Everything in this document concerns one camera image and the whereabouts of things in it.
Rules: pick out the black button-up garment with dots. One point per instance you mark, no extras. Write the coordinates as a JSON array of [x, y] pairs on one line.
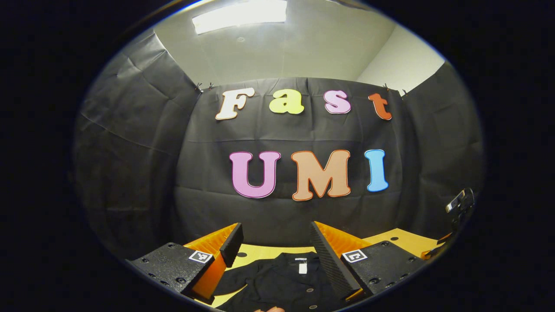
[[277, 281]]

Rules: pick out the black backdrop cloth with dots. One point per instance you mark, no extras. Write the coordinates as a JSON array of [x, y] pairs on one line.
[[277, 212]]

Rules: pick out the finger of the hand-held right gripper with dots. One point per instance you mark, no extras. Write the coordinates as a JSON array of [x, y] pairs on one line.
[[435, 251]]

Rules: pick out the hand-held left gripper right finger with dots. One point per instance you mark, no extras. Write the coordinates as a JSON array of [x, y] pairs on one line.
[[329, 260]]

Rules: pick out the ceiling light panel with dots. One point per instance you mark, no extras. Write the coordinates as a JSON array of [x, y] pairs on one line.
[[238, 15]]

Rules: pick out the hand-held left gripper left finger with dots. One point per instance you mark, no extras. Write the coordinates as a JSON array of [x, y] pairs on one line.
[[232, 245]]

